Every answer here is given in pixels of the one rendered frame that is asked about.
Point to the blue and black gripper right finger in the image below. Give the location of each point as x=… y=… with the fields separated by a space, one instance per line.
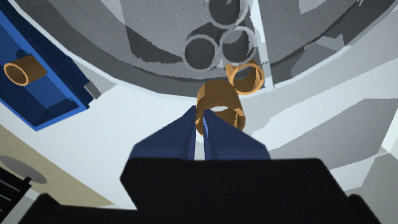
x=223 y=141

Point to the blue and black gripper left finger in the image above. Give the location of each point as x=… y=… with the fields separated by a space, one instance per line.
x=175 y=140

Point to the bronze bushing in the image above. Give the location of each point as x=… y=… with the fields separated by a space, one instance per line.
x=29 y=70
x=249 y=84
x=216 y=93

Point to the grey metal ring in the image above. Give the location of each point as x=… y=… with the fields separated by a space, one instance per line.
x=200 y=65
x=243 y=55
x=239 y=15

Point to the blue crate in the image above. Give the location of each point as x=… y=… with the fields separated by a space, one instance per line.
x=44 y=101

